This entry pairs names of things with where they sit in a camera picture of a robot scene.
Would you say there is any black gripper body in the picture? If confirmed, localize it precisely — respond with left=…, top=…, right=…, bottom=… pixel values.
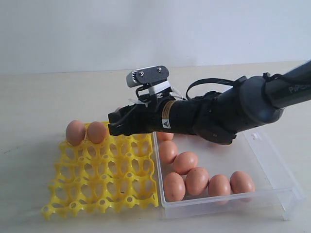
left=116, top=97, right=174, bottom=136

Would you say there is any brown egg two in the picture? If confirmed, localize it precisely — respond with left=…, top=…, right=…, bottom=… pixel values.
left=86, top=121, right=107, bottom=144

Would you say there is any brown egg seven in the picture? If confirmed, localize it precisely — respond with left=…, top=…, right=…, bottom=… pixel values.
left=156, top=132, right=174, bottom=141

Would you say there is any brown egg one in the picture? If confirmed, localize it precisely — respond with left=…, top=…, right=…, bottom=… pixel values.
left=66, top=120, right=86, bottom=146

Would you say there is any brown egg four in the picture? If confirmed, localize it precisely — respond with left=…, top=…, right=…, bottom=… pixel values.
left=207, top=142, right=223, bottom=149

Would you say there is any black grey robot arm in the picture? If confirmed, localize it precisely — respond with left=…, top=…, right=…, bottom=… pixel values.
left=108, top=62, right=311, bottom=145

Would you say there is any yellow plastic egg tray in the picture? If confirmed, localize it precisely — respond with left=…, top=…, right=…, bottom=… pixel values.
left=41, top=133, right=158, bottom=219

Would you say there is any brown egg nine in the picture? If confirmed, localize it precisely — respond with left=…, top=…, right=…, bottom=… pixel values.
left=173, top=151, right=198, bottom=175

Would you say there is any brown egg eleven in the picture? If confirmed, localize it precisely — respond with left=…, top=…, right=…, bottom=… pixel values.
left=163, top=172, right=186, bottom=202

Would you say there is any brown egg ten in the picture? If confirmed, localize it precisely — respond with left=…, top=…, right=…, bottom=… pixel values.
left=185, top=167, right=209, bottom=196

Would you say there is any brown egg twelve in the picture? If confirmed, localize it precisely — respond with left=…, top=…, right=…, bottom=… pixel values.
left=207, top=174, right=231, bottom=197

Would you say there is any brown egg thirteen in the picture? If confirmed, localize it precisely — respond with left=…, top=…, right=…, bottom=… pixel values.
left=230, top=171, right=255, bottom=194

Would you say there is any clear plastic container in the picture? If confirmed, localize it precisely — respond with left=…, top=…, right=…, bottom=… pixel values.
left=153, top=128, right=306, bottom=220

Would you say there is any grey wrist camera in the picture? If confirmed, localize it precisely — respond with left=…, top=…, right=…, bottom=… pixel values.
left=126, top=66, right=169, bottom=88

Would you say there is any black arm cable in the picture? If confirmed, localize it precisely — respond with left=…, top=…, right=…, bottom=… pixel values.
left=186, top=72, right=287, bottom=100

